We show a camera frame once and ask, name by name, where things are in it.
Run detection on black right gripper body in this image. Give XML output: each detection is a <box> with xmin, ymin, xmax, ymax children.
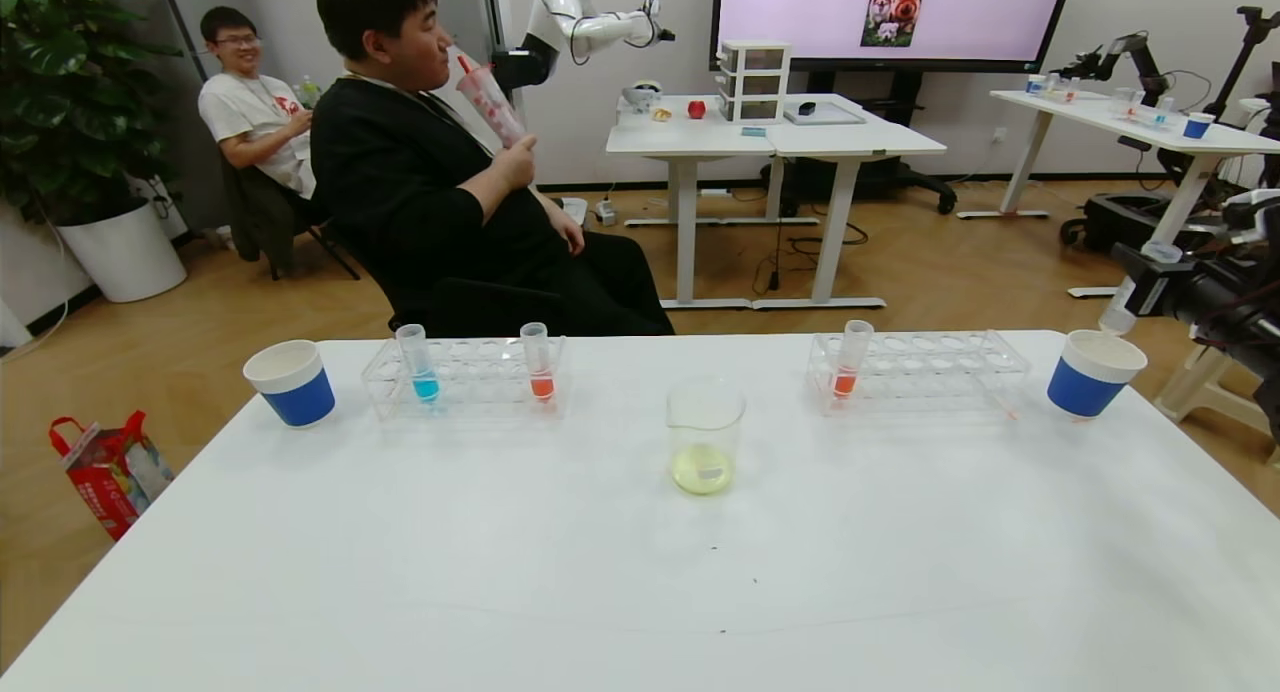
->
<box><xmin>1124</xmin><ymin>260</ymin><xmax>1251</xmax><ymax>334</ymax></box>

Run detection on yellow pigment test tube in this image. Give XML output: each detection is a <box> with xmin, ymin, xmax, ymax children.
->
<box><xmin>1098</xmin><ymin>241</ymin><xmax>1184</xmax><ymax>336</ymax></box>

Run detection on blue pigment test tube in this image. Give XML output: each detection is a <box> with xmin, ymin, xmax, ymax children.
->
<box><xmin>395</xmin><ymin>323</ymin><xmax>442</xmax><ymax>405</ymax></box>

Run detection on clear acrylic tube rack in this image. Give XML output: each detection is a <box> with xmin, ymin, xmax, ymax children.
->
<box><xmin>361</xmin><ymin>335</ymin><xmax>569</xmax><ymax>423</ymax></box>
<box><xmin>806</xmin><ymin>329</ymin><xmax>1032</xmax><ymax>418</ymax></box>

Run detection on red pigment test tube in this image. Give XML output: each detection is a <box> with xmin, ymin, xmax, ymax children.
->
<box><xmin>520</xmin><ymin>321</ymin><xmax>557</xmax><ymax>405</ymax></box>
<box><xmin>832</xmin><ymin>319</ymin><xmax>876</xmax><ymax>401</ymax></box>

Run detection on clear glass beaker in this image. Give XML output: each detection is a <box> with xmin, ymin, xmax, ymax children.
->
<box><xmin>666</xmin><ymin>375</ymin><xmax>748</xmax><ymax>497</ymax></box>

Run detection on blue white paper cup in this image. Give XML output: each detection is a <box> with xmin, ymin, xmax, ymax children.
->
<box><xmin>1046</xmin><ymin>329</ymin><xmax>1149</xmax><ymax>420</ymax></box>
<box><xmin>243</xmin><ymin>339</ymin><xmax>337</xmax><ymax>429</ymax></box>

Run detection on beige plastic stool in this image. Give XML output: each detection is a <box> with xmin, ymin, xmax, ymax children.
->
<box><xmin>1155</xmin><ymin>337</ymin><xmax>1280</xmax><ymax>469</ymax></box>

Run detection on long white lab desk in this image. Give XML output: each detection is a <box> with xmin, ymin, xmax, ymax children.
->
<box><xmin>955</xmin><ymin>89</ymin><xmax>1280</xmax><ymax>302</ymax></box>

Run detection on black display stand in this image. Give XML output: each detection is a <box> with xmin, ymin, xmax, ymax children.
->
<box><xmin>762</xmin><ymin>70</ymin><xmax>958</xmax><ymax>217</ymax></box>

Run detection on white desk with tablet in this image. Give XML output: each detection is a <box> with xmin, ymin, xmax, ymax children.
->
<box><xmin>765</xmin><ymin>94</ymin><xmax>948</xmax><ymax>310</ymax></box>

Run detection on white desktop drawer unit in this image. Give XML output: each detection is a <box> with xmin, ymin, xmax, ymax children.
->
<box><xmin>717</xmin><ymin>39</ymin><xmax>793</xmax><ymax>126</ymax></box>

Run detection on white desk with drawer unit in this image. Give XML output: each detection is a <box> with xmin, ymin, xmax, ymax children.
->
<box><xmin>606</xmin><ymin>94</ymin><xmax>791</xmax><ymax>311</ymax></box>

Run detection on plastic drink cup with straw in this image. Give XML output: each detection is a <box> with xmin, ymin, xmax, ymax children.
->
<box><xmin>455</xmin><ymin>56</ymin><xmax>528</xmax><ymax>151</ymax></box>

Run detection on grey white robot stand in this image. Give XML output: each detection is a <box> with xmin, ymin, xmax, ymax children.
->
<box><xmin>440</xmin><ymin>0</ymin><xmax>593</xmax><ymax>225</ymax></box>

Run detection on man in black clothes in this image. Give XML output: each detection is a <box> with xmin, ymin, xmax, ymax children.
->
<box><xmin>309</xmin><ymin>0</ymin><xmax>674</xmax><ymax>339</ymax></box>

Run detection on black folding chair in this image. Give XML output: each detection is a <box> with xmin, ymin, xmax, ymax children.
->
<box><xmin>220</xmin><ymin>160</ymin><xmax>363</xmax><ymax>282</ymax></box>

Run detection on man in white shirt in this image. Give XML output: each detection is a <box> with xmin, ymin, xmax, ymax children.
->
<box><xmin>197</xmin><ymin>7</ymin><xmax>319</xmax><ymax>201</ymax></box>

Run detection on white plant pot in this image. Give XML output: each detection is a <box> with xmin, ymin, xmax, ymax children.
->
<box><xmin>55</xmin><ymin>194</ymin><xmax>189</xmax><ymax>304</ymax></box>

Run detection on red paper bag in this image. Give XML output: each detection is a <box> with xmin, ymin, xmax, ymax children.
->
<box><xmin>47</xmin><ymin>409</ymin><xmax>175</xmax><ymax>542</ymax></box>

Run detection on large green potted plant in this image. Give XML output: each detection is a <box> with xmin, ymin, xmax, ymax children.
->
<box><xmin>0</xmin><ymin>0</ymin><xmax>186</xmax><ymax>228</ymax></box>

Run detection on large wall display screen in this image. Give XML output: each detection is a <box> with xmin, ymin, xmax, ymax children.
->
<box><xmin>709</xmin><ymin>0</ymin><xmax>1077</xmax><ymax>74</ymax></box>

